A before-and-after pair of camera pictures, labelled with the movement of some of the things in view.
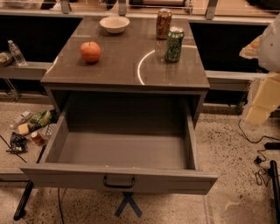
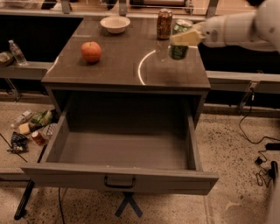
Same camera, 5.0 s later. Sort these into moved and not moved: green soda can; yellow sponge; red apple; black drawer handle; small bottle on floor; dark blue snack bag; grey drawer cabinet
Moved: green soda can
Not moved: yellow sponge; black drawer handle; grey drawer cabinet; red apple; small bottle on floor; dark blue snack bag
